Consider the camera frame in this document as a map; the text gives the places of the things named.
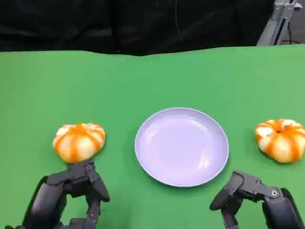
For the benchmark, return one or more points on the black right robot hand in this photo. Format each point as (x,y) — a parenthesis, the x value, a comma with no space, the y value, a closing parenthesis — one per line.
(269,202)

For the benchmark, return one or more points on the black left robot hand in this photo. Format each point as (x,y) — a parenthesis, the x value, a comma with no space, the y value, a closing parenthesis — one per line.
(57,190)

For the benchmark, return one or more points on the orange white toy bread roll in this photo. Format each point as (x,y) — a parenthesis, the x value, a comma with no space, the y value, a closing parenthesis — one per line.
(78,142)
(281,140)

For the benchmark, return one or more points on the lilac plate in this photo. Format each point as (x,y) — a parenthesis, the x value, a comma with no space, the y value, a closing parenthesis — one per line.
(181,146)

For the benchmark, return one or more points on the green cloth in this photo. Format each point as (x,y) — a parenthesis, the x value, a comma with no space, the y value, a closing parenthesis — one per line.
(152,95)

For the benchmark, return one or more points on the black backdrop curtain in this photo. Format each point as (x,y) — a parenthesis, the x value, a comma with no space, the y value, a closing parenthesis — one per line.
(128,23)

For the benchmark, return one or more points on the grey metal frame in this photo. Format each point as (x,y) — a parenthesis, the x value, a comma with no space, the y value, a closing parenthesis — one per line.
(277,22)

